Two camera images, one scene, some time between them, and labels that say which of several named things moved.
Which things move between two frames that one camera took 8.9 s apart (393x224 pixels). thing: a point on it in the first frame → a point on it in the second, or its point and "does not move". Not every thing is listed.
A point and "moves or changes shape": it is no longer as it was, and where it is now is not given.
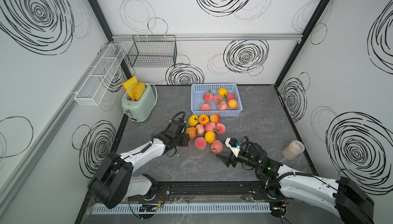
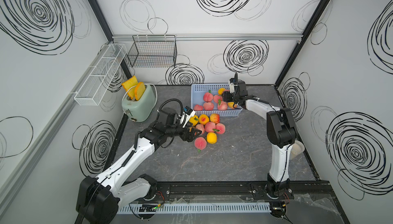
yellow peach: x=222 y=91 does not move
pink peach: x=217 y=97 does not move
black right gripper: x=226 y=160 → x=226 y=96
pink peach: x=205 y=107 moves or changes shape
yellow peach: x=210 y=136 does not move
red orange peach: x=222 y=106 does not move
